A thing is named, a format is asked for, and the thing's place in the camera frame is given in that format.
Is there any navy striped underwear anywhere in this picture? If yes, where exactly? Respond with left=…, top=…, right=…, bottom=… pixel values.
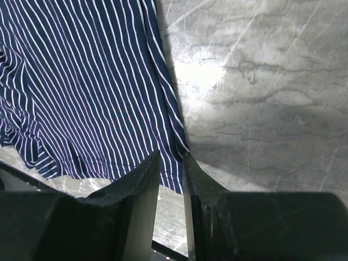
left=1, top=1, right=189, bottom=194

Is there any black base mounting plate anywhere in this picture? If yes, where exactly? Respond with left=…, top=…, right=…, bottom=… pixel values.
left=0, top=160, right=191, bottom=261

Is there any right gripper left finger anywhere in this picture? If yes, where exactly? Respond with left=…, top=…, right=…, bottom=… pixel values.
left=1, top=151, right=161, bottom=260

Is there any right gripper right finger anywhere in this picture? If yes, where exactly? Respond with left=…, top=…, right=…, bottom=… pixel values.
left=183, top=153, right=347, bottom=260

